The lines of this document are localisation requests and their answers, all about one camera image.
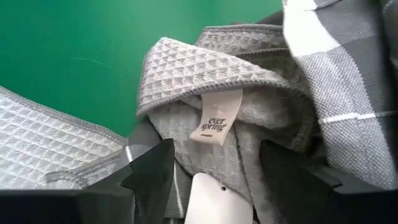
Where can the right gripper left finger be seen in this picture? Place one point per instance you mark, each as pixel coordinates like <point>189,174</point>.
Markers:
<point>152,174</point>

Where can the dark grey plaid towel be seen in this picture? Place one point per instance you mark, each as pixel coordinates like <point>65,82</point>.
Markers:
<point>348,93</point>

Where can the green table mat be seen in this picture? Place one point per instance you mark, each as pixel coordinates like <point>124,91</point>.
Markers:
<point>77,46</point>

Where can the light grey waffle towel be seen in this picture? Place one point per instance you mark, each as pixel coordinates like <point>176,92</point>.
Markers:
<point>192,71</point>
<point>46,140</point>

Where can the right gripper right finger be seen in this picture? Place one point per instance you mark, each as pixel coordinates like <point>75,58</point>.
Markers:
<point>289,186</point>

